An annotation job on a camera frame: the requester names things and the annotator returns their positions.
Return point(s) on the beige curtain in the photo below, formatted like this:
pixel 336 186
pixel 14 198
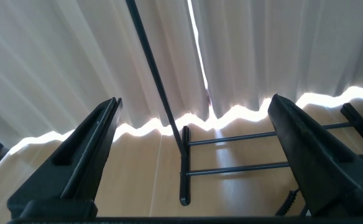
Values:
pixel 76 62

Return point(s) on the black clothes rack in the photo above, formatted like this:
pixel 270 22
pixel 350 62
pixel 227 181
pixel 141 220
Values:
pixel 185 174

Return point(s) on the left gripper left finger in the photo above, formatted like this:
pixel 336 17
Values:
pixel 76 168

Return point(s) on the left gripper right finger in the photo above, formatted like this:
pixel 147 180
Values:
pixel 318 161

